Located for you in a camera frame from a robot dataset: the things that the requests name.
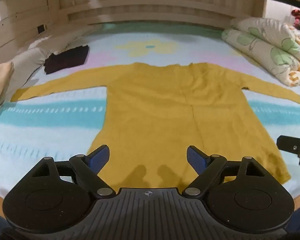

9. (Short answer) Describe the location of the yellow knit sweater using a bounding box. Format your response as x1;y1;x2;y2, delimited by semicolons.
10;62;300;189

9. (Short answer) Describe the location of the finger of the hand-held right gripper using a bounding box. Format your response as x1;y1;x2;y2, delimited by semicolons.
276;135;300;156

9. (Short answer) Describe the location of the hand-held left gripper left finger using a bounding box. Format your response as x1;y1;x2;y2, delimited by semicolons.
30;144;117;199

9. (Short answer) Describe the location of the grey pillow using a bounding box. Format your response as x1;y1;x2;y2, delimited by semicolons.
7;47;49;98

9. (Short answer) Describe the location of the floral quilt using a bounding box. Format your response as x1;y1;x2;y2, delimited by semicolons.
221;17;300;87

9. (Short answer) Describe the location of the wooden headboard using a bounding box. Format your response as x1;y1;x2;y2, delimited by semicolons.
0;0;267;63

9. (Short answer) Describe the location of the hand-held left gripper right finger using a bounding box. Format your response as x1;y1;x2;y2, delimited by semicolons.
181;145;268;199

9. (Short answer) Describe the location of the dark folded garment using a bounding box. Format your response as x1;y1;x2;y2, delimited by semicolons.
44;45;90;75

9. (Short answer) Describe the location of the floral bed sheet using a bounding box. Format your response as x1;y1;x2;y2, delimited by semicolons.
0;21;300;200

